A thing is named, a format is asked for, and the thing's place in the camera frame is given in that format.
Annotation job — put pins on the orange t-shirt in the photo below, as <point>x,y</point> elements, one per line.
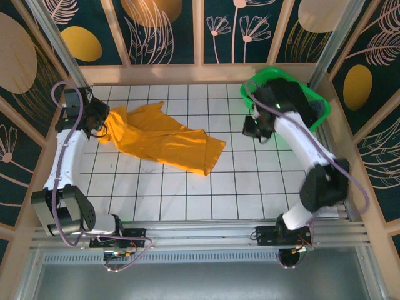
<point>162,140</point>

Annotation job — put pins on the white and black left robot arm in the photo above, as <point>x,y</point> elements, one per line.
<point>67,159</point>

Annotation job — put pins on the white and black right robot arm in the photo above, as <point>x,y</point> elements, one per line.
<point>300,137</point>

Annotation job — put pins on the dark clothes pile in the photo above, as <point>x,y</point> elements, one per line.
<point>306,100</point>

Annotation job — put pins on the blue-grey garment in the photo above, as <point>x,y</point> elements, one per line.
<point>318,107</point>

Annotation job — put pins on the green plastic basket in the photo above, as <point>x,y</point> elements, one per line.
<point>323,114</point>

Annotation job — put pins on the slotted metal grille strip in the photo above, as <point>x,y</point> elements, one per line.
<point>203,257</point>

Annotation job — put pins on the grey metal sheet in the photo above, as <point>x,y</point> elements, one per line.
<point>203,281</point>

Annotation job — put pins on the aluminium frame post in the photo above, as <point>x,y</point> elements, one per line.
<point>334,40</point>
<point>59,47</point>

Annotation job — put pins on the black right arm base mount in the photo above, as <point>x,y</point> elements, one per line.
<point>265,236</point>

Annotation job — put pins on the aluminium mounting rail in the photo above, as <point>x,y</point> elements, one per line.
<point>203,232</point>

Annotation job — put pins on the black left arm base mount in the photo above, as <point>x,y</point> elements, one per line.
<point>134,232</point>

